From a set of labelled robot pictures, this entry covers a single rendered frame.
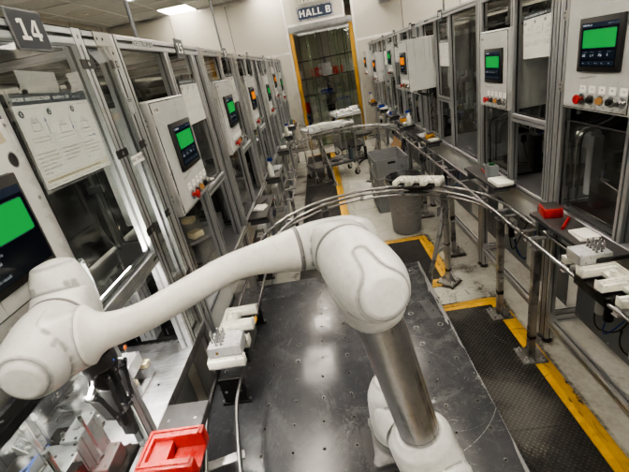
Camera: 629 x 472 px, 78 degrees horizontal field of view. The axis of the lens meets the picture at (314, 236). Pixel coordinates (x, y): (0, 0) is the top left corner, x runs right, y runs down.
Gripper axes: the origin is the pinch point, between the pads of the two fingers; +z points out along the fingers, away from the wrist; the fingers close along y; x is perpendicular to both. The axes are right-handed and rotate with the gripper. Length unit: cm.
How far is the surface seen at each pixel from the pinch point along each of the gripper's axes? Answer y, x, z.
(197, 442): -11.7, 5.7, 22.1
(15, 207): -5, -6, -52
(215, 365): -49, -4, 28
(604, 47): -114, 155, -56
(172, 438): -11.1, -0.4, 19.5
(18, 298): 2.3, -8.0, -35.7
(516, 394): -108, 125, 111
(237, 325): -71, -1, 26
